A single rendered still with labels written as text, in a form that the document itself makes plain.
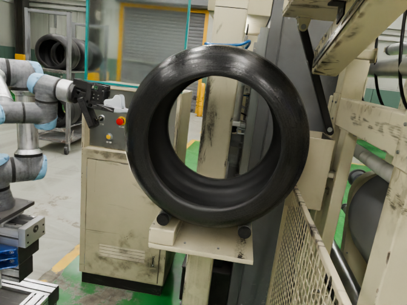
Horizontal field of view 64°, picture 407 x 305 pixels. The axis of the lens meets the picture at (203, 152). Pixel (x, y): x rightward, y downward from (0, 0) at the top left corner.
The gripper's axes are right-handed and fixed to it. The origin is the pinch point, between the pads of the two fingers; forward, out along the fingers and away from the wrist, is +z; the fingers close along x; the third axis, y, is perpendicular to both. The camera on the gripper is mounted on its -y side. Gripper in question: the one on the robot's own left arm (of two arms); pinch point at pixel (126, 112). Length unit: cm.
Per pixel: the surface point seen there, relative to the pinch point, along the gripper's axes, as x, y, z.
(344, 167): 23, -4, 84
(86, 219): 64, -83, -34
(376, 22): -20, 41, 64
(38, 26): 969, 12, -664
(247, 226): -8, -26, 50
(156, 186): -12.8, -18.3, 17.9
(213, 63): -12.5, 22.8, 26.5
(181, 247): -8, -40, 30
